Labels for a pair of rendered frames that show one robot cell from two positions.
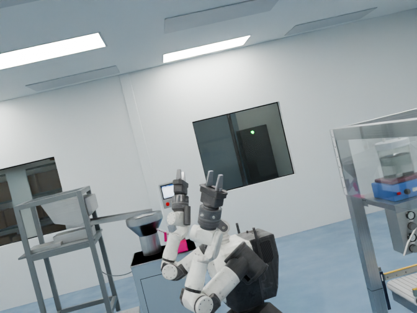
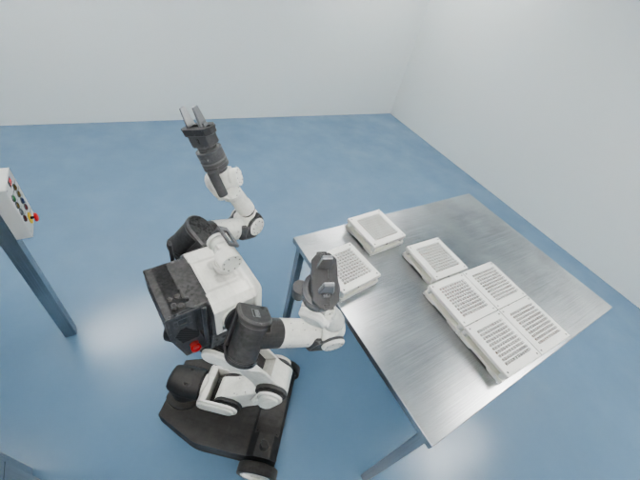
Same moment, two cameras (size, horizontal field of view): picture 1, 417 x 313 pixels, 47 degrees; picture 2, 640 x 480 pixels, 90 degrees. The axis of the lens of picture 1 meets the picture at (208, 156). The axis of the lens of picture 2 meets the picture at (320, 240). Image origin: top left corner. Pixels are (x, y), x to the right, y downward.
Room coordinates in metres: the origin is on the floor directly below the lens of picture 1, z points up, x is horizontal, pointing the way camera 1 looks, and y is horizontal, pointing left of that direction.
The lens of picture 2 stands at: (2.85, -0.09, 2.05)
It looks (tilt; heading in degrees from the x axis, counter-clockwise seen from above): 43 degrees down; 147
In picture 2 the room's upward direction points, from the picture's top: 15 degrees clockwise
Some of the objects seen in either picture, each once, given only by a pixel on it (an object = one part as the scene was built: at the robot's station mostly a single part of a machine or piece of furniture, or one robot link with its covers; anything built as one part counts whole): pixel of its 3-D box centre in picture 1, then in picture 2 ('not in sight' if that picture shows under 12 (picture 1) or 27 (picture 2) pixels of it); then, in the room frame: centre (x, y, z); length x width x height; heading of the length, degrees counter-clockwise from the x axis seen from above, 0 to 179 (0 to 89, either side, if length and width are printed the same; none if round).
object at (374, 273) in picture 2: not in sight; (346, 267); (2.03, 0.63, 0.91); 0.25 x 0.24 x 0.02; 14
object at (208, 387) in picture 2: not in sight; (223, 390); (2.19, 0.00, 0.28); 0.21 x 0.20 x 0.13; 58
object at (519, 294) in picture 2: not in sight; (493, 284); (2.32, 1.37, 0.91); 0.25 x 0.24 x 0.02; 6
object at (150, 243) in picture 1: (154, 232); not in sight; (4.60, 0.68, 0.95); 0.49 x 0.36 x 0.38; 95
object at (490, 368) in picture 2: not in sight; (495, 347); (2.59, 1.14, 0.86); 0.24 x 0.24 x 0.02; 6
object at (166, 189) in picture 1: (177, 212); not in sight; (4.71, 0.43, 1.07); 0.23 x 0.10 x 0.62; 95
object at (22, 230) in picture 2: not in sight; (12, 204); (1.39, -0.73, 0.95); 0.17 x 0.06 x 0.26; 6
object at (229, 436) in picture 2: not in sight; (229, 398); (2.20, 0.03, 0.19); 0.64 x 0.52 x 0.33; 58
